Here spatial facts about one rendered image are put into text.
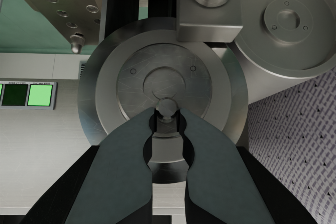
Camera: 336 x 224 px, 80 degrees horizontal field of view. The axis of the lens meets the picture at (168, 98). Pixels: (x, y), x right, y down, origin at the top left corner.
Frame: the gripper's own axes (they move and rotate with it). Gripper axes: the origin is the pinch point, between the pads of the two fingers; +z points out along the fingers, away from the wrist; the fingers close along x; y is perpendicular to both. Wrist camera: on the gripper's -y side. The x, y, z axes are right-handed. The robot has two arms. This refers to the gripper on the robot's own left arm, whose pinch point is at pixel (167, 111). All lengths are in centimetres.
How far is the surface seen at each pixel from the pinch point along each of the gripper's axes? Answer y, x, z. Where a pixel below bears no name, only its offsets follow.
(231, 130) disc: 3.2, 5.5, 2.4
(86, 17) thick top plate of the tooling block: -1.6, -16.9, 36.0
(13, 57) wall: 84, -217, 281
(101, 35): -3.1, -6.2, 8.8
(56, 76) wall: 105, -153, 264
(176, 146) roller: 3.9, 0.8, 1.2
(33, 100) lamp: 17.3, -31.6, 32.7
